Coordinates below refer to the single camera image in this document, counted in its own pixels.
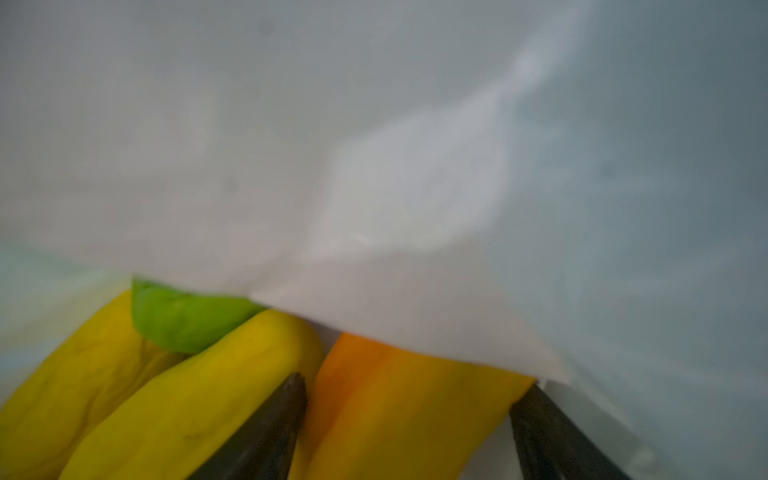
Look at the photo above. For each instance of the orange yellow mango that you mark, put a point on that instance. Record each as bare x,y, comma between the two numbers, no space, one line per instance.
380,412

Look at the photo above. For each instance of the white plastic bag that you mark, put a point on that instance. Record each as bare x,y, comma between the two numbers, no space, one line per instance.
575,190

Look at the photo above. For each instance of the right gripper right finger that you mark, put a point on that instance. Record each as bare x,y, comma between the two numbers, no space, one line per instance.
550,446

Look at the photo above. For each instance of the green fruit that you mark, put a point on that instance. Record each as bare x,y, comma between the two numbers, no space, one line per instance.
186,322

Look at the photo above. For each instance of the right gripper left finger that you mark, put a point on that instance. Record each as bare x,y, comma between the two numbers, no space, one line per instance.
262,447

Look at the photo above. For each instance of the yellow banana bunch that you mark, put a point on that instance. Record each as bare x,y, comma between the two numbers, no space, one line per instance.
109,404

